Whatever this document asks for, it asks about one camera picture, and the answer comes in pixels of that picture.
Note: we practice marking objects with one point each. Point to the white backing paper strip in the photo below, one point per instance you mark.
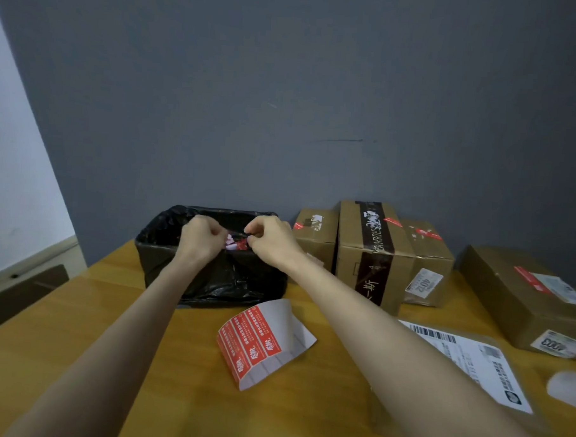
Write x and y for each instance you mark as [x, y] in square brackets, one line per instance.
[569, 388]

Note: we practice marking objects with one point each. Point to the person's left forearm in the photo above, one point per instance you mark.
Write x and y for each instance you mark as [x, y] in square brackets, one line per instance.
[105, 360]

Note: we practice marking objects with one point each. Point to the white end label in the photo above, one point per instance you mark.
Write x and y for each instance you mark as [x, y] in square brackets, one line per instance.
[559, 343]

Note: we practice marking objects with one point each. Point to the white printed price label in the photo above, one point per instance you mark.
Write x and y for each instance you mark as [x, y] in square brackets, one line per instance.
[316, 261]
[423, 283]

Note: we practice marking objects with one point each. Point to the new red sticker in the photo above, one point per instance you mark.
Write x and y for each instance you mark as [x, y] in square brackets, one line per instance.
[530, 279]

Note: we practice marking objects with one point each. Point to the person's right hand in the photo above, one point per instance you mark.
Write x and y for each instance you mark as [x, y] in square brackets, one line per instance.
[275, 239]

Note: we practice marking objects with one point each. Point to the long brown cardboard box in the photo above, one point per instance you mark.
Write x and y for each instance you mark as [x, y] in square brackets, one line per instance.
[494, 291]

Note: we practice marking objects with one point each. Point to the red sticker label strip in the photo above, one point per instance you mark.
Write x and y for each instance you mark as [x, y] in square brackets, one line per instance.
[249, 343]

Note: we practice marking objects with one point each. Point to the white shipping label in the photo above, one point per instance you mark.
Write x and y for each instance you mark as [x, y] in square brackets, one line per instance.
[477, 362]

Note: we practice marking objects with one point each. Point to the small brown cardboard box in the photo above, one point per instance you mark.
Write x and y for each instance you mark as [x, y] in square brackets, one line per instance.
[320, 243]
[438, 260]
[529, 379]

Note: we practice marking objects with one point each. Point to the black plastic trash bag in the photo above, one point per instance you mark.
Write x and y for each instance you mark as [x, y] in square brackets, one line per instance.
[228, 280]

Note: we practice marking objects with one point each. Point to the box with black tape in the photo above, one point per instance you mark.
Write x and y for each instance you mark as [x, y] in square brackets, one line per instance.
[349, 237]

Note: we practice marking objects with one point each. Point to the person's right forearm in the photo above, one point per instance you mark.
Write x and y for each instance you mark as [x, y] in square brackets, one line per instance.
[405, 373]

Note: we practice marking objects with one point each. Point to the white barcode label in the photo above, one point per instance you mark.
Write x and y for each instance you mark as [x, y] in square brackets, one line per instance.
[563, 289]

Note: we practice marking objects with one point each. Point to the person's left hand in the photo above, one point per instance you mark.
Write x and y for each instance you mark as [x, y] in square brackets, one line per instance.
[201, 241]

